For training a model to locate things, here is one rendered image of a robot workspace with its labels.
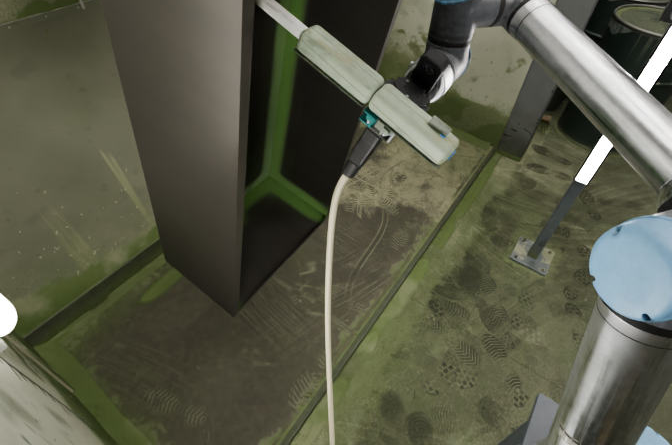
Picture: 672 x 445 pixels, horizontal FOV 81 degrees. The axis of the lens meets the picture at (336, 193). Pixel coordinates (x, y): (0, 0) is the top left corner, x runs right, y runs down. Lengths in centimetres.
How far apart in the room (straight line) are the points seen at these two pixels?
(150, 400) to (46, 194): 98
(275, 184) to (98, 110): 90
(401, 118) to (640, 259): 35
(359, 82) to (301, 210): 120
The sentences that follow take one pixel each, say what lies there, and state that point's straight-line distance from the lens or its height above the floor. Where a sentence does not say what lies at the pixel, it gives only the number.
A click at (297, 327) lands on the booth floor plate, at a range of 197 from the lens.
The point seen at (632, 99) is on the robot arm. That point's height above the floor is 149.
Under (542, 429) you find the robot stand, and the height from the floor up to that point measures 64.
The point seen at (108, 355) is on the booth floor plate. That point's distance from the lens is 211.
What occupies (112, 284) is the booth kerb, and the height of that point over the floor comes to 10.
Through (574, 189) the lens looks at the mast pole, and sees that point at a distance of 217.
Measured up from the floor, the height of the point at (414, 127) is 144.
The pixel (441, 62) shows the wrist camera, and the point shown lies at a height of 150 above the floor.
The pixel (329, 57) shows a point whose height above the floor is 151.
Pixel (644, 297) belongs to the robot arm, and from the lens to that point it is 60.
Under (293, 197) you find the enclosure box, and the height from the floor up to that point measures 50.
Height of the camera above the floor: 180
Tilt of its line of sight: 45 degrees down
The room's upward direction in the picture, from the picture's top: 3 degrees clockwise
